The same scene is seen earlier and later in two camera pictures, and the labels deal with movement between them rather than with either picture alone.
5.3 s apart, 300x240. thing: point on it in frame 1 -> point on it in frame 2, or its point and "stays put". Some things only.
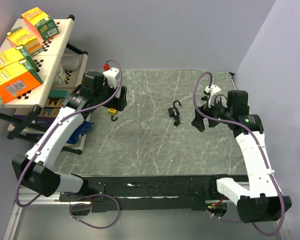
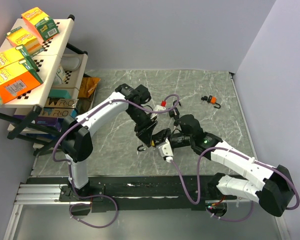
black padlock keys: x=176 y=123 stays put
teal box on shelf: x=58 y=93 stays put
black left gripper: x=118 y=103 -> x=145 y=131
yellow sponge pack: x=21 y=36 stays put
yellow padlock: x=113 y=111 -> x=152 y=144
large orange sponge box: x=12 y=80 stays put
